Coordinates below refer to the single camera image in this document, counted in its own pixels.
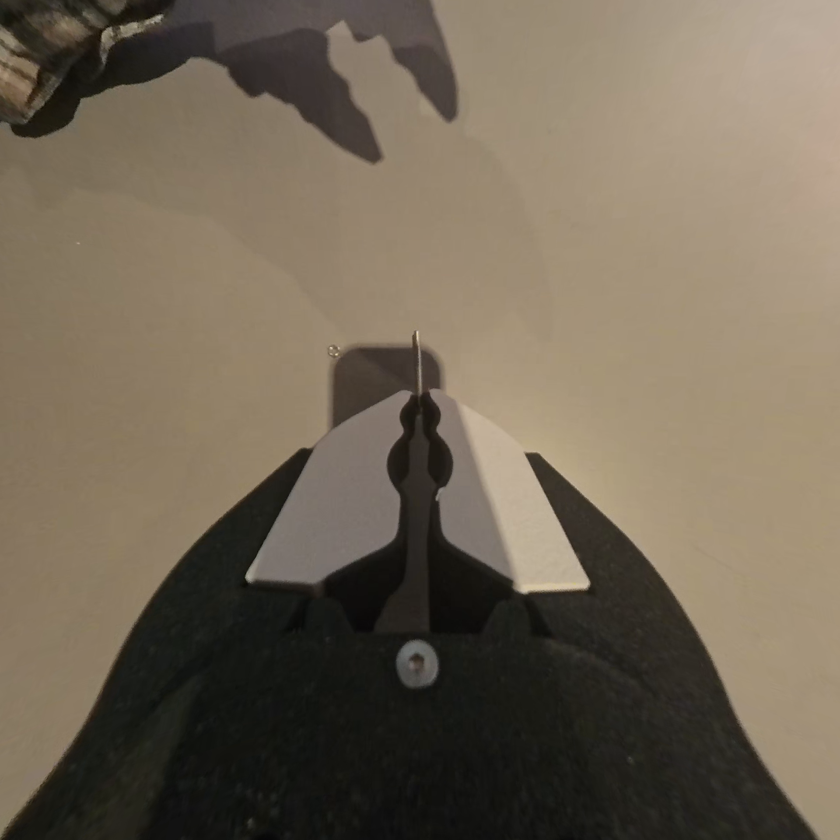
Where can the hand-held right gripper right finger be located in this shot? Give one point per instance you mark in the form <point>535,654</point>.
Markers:
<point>505,512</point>

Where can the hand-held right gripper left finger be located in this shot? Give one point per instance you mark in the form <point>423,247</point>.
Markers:
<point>341,499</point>

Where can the small metal bolt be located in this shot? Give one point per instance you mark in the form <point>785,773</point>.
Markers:
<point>417,364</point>

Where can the person's left forearm plaid sleeve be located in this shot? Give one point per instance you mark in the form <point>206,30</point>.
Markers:
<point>46,52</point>

